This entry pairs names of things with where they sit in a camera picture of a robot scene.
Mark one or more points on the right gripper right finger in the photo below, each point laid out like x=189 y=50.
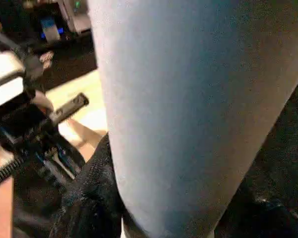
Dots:
x=263 y=218

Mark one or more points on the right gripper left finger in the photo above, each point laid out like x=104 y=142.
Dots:
x=94 y=198

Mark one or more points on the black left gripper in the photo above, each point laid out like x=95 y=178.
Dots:
x=27 y=129

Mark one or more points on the white plastic table leg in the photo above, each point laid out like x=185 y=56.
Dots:
x=176 y=99

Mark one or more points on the white box with blue lights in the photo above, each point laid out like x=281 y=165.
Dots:
x=51 y=29

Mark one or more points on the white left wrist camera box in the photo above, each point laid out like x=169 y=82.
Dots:
x=5 y=81

